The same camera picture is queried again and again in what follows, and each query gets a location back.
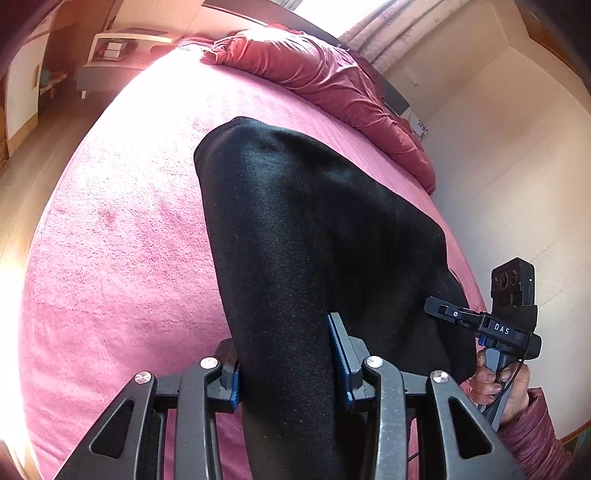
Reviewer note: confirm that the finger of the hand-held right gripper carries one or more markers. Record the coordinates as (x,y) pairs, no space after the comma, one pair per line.
(452,314)

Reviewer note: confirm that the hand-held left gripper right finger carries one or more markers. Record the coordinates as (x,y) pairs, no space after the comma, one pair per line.
(337,355)

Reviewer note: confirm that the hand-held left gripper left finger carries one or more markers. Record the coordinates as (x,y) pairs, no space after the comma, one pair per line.
(234,387)

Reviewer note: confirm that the black pants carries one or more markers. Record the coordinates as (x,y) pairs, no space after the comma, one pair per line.
(300,230)

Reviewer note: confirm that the person's right hand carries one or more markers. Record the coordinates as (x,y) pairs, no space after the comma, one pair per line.
(487,385)

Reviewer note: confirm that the floral patterned box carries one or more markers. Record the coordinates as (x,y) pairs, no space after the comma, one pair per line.
(421,130)

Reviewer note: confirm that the bed with pink sheet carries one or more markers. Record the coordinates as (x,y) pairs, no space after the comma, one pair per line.
(115,230)

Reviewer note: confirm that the red duvet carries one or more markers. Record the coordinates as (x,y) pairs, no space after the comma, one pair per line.
(323,74)

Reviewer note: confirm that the beige curtain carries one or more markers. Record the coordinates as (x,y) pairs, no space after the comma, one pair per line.
(392,32)

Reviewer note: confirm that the window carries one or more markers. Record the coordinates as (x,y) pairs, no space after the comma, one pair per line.
(332,11)

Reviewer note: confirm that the white nightstand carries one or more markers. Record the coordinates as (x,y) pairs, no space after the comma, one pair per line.
(92,76)

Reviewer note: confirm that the wall switch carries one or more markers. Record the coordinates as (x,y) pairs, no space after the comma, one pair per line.
(411,76)

